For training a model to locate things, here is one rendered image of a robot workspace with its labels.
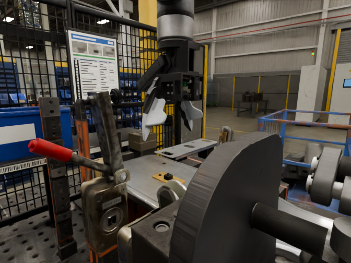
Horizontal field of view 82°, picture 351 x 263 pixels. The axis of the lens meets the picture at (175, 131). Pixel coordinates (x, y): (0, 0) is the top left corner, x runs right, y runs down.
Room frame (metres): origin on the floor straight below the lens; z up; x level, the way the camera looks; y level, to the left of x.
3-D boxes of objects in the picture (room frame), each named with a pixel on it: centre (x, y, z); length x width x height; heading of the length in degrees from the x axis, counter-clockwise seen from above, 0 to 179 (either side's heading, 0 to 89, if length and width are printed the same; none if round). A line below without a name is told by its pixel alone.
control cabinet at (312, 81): (7.72, -5.14, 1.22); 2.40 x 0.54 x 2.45; 140
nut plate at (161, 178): (0.46, 0.02, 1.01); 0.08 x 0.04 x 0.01; 47
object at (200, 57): (3.46, -0.27, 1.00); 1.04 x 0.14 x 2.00; 143
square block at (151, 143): (0.74, 0.13, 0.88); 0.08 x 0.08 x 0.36; 46
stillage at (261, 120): (2.20, -1.51, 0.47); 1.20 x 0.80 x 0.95; 142
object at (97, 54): (0.92, 0.35, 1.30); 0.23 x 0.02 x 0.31; 136
